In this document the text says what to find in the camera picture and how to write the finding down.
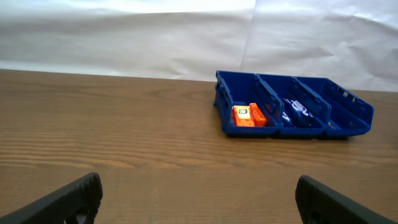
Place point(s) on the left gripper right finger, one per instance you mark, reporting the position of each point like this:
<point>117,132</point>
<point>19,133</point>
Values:
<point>323,208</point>

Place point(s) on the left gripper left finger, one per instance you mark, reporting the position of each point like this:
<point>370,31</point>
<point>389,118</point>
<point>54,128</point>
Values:
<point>62,205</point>

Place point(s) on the gold candy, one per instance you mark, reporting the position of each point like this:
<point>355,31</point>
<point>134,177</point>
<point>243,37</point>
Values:
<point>331,124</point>

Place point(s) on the blue candy pack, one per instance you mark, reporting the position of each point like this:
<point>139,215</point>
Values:
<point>286,119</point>
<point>300,110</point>

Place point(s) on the orange candy box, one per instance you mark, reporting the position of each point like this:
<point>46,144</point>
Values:
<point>243,116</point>
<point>258,115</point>

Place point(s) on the blue tray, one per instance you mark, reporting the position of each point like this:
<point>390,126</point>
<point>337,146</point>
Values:
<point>239,90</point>

